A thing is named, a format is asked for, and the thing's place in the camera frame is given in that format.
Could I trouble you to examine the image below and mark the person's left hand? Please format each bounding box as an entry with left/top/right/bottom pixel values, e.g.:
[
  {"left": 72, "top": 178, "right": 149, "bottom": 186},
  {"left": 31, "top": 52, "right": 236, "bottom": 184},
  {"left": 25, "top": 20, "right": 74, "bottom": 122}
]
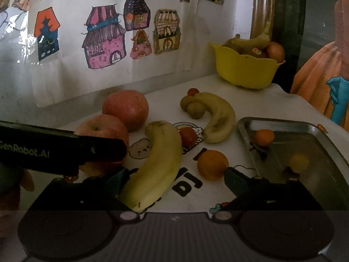
[{"left": 19, "top": 169, "right": 35, "bottom": 192}]

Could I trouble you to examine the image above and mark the round orange fruit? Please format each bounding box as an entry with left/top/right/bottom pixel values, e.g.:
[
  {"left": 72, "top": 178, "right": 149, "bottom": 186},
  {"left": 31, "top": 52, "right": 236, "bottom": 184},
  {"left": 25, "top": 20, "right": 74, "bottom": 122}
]
[{"left": 266, "top": 41, "right": 286, "bottom": 63}]

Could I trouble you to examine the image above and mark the red tomato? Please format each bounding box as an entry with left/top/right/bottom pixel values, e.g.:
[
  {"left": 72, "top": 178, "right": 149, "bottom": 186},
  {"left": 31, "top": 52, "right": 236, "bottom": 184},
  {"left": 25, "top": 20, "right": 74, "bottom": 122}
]
[{"left": 179, "top": 127, "right": 197, "bottom": 148}]

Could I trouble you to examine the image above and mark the wooden frame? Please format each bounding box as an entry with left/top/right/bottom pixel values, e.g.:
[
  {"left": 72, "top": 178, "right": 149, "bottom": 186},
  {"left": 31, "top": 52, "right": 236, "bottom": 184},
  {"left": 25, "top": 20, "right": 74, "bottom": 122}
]
[{"left": 250, "top": 0, "right": 276, "bottom": 41}]

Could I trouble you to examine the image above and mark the yellow plastic bowl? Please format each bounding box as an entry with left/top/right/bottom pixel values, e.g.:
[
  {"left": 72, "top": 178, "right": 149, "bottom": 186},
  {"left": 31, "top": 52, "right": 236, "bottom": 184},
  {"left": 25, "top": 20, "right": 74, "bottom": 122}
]
[{"left": 209, "top": 42, "right": 286, "bottom": 89}]

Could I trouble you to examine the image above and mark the printed white tablecloth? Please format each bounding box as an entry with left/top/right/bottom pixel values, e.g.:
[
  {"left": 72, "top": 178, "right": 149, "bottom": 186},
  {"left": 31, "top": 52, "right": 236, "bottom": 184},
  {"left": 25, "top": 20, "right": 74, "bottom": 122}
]
[{"left": 58, "top": 73, "right": 349, "bottom": 214}]

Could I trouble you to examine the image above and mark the spotted yellow banana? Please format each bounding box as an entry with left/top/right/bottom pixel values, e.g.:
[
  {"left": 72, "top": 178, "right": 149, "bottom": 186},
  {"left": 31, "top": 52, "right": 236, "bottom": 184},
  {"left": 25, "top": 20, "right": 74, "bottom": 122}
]
[{"left": 193, "top": 92, "right": 236, "bottom": 143}]

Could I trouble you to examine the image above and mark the red apple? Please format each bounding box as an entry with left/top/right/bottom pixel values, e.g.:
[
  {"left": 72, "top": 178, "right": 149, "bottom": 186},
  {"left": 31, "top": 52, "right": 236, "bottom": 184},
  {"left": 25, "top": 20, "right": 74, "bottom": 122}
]
[
  {"left": 75, "top": 114, "right": 130, "bottom": 178},
  {"left": 102, "top": 90, "right": 149, "bottom": 132}
]

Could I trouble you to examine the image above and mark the large yellow banana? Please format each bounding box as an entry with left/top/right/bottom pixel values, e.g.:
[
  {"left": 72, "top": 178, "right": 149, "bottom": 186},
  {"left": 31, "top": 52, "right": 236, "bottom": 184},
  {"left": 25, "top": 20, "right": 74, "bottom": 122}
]
[{"left": 118, "top": 121, "right": 183, "bottom": 211}]

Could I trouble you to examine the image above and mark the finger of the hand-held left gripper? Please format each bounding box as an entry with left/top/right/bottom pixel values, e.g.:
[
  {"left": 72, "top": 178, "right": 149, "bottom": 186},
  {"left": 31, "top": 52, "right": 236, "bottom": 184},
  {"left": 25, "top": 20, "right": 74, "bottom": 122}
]
[{"left": 79, "top": 136, "right": 128, "bottom": 166}]

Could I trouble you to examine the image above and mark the dark yellow banana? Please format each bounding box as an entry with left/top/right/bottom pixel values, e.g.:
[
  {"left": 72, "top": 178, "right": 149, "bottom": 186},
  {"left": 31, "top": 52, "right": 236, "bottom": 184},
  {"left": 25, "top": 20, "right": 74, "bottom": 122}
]
[{"left": 222, "top": 21, "right": 272, "bottom": 53}]

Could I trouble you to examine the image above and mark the small yellow fruit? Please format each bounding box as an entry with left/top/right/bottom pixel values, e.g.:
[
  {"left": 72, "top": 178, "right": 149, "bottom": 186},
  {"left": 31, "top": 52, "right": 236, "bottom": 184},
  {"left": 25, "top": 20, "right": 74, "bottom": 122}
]
[{"left": 288, "top": 154, "right": 310, "bottom": 174}]

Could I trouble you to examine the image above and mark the orange dress wall poster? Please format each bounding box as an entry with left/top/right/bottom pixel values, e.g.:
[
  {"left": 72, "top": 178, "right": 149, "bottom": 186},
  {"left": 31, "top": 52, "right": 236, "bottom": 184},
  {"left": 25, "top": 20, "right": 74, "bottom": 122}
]
[{"left": 290, "top": 0, "right": 349, "bottom": 132}]

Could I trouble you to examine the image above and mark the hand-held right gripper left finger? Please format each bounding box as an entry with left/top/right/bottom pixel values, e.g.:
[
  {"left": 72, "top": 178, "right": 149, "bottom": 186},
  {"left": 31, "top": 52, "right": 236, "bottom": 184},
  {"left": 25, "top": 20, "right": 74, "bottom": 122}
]
[{"left": 27, "top": 167, "right": 142, "bottom": 222}]

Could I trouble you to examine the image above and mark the brown fruit with sticker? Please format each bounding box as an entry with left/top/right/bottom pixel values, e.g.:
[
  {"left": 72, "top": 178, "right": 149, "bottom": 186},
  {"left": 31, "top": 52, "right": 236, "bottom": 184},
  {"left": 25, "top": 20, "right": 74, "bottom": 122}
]
[{"left": 240, "top": 46, "right": 269, "bottom": 59}]

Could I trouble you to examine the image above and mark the house drawing poster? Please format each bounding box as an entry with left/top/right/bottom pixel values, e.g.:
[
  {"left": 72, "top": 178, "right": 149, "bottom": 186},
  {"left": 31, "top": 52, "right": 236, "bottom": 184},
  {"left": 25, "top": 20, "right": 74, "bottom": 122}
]
[{"left": 29, "top": 0, "right": 209, "bottom": 107}]

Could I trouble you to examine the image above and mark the metal tray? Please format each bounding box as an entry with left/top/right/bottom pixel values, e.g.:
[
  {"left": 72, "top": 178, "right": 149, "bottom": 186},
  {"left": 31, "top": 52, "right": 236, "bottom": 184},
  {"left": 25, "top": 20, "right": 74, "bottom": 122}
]
[{"left": 237, "top": 117, "right": 349, "bottom": 210}]

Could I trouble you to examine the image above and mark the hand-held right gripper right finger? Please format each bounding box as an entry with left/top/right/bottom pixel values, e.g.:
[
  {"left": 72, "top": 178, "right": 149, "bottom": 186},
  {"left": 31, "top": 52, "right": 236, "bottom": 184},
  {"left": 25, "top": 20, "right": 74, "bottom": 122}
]
[{"left": 211, "top": 166, "right": 325, "bottom": 222}]

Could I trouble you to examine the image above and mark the small orange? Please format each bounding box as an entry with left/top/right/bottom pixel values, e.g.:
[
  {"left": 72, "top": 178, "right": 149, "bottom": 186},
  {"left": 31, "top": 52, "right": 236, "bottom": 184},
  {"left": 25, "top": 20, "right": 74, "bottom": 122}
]
[{"left": 254, "top": 129, "right": 275, "bottom": 146}]

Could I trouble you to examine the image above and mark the large orange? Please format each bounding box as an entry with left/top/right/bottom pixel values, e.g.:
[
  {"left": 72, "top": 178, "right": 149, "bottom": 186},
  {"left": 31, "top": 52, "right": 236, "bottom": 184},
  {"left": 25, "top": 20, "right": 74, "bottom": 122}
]
[{"left": 197, "top": 150, "right": 229, "bottom": 181}]

